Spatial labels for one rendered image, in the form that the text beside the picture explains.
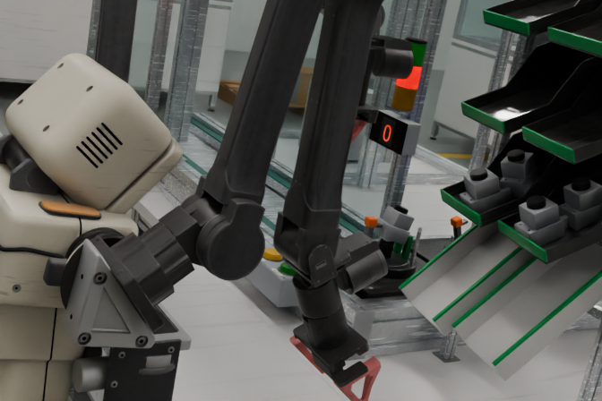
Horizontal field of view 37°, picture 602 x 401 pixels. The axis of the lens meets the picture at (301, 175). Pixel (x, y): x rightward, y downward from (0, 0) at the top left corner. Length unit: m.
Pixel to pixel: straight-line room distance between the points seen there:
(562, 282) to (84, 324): 0.84
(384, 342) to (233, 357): 0.30
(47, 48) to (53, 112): 5.62
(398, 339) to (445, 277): 0.17
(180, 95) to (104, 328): 1.70
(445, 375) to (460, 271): 0.20
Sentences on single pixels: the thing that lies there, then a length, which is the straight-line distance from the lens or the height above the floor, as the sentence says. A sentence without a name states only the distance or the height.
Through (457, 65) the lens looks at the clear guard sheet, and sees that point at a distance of 3.22.
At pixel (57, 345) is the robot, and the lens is 1.24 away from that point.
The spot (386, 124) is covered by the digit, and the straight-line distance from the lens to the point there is 2.00.
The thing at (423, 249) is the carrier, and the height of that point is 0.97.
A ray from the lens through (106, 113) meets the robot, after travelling 1.11.
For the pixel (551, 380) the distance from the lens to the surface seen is 1.83.
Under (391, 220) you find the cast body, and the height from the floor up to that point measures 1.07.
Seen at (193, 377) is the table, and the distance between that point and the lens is 1.54.
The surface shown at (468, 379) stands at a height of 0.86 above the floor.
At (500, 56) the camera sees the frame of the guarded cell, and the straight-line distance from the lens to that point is 3.05.
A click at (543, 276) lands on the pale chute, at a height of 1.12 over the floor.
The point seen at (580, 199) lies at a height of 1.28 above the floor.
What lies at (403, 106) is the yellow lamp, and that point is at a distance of 1.98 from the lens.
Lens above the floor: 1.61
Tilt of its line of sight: 16 degrees down
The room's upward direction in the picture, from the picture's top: 11 degrees clockwise
